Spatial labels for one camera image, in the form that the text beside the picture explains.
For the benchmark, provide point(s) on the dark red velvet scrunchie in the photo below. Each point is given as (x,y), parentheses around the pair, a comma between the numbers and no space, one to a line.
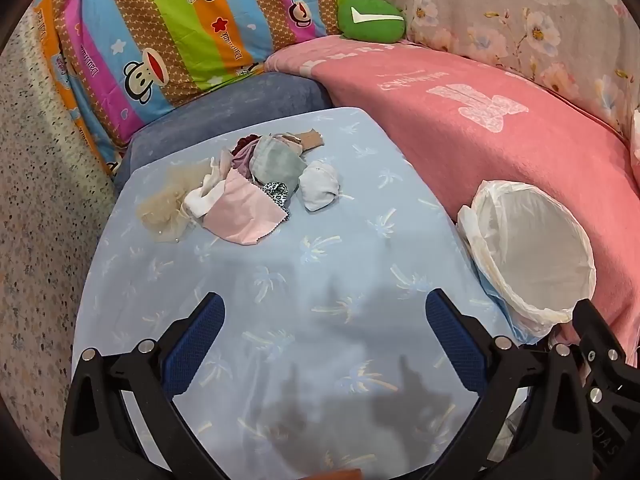
(244,146)

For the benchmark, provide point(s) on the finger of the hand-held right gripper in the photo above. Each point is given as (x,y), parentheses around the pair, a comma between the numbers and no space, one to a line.
(600,342)

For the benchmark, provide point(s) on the mauve cloth pouch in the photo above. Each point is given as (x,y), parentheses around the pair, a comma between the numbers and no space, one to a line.
(244,167)

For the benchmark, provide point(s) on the blue-grey cushion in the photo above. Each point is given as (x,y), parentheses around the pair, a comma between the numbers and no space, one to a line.
(225,105)

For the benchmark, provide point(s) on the leopard print cloth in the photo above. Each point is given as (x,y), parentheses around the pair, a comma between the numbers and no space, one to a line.
(277,195)

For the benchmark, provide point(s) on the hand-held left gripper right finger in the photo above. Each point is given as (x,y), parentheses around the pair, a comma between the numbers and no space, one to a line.
(456,341)

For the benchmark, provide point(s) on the colourful monkey print pillow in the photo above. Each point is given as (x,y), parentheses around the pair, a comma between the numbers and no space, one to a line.
(165,35)

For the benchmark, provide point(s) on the grey-green cloth pouch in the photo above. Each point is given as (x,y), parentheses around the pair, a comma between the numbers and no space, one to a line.
(277,165)

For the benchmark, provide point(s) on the beige tulle cloth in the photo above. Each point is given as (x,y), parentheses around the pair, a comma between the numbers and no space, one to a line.
(160,210)

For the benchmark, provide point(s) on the pink blanket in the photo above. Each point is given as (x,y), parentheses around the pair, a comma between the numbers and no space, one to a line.
(450,130)

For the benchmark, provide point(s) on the white sock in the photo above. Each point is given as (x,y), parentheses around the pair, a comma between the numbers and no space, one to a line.
(202,200)

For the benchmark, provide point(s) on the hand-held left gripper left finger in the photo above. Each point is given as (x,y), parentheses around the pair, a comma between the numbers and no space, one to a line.
(194,341)

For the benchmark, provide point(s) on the white cloth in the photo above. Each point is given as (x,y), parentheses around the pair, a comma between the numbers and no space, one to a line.
(320,185)

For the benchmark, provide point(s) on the green plush cushion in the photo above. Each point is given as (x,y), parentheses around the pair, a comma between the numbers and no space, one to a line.
(370,22)

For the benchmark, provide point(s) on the brown patterned cloth strip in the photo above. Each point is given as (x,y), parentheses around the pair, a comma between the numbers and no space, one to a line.
(310,139)

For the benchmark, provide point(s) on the waste bin with white liner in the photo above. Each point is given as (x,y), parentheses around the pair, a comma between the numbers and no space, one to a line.
(537,250)

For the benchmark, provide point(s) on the pink cloth piece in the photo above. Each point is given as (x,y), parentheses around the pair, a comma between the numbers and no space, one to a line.
(240,215)

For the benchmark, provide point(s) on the grey floral cloth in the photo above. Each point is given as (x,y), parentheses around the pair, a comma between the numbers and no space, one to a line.
(525,20)

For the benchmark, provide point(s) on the light blue palm print sheet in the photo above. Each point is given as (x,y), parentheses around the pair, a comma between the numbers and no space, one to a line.
(310,285)

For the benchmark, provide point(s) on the pink floral pillow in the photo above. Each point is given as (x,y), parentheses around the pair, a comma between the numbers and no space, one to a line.
(636,135)

